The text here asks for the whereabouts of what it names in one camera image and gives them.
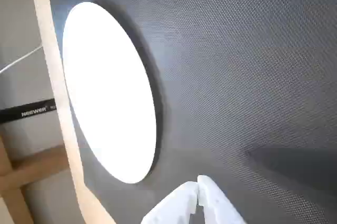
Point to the black Neewer tripod leg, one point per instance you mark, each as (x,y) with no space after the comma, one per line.
(26,113)

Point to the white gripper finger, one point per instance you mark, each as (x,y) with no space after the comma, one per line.
(173,203)
(216,203)

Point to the dark grey mat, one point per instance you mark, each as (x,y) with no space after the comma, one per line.
(237,76)

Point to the white round dish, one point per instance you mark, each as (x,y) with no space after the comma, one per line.
(110,92)

